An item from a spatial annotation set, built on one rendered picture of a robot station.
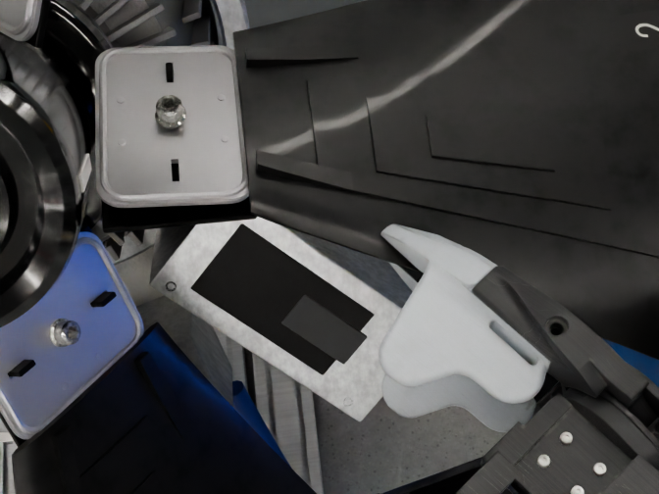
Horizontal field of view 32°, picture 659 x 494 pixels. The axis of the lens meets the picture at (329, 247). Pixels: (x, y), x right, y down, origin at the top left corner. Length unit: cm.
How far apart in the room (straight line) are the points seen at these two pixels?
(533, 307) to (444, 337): 4
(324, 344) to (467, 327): 21
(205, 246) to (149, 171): 14
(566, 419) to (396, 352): 7
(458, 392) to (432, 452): 122
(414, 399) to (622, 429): 10
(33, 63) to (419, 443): 128
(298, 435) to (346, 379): 95
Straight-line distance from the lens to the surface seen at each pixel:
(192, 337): 70
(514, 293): 44
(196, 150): 50
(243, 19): 68
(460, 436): 171
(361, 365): 66
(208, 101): 51
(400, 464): 169
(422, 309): 45
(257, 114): 50
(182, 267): 63
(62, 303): 55
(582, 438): 44
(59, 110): 47
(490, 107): 52
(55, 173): 45
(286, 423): 162
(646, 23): 57
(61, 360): 55
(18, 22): 48
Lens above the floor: 160
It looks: 62 degrees down
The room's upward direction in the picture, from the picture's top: 1 degrees clockwise
